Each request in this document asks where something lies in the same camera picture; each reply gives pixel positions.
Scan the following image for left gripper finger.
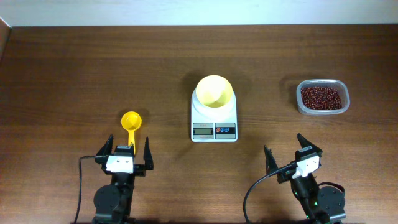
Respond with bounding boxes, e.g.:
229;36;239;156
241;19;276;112
96;134;114;156
143;137;154;170

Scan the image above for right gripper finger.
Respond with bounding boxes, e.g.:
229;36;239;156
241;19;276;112
264;145;279;176
297;133;322;155

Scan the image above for yellow measuring scoop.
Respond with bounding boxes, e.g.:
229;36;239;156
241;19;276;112
121;111;142;154

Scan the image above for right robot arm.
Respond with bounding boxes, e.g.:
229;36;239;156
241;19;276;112
264;134;346;223

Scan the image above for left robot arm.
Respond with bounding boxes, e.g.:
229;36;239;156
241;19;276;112
91;136;154;223

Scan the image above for white digital kitchen scale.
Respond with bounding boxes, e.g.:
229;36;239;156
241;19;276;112
190;88;238;142

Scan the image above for yellow plastic bowl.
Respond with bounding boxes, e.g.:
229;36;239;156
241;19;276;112
195;75;233;108

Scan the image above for red beans in container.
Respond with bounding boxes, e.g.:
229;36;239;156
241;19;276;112
300;86;342;110

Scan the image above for clear plastic container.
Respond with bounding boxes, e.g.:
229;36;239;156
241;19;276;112
296;79;351;116

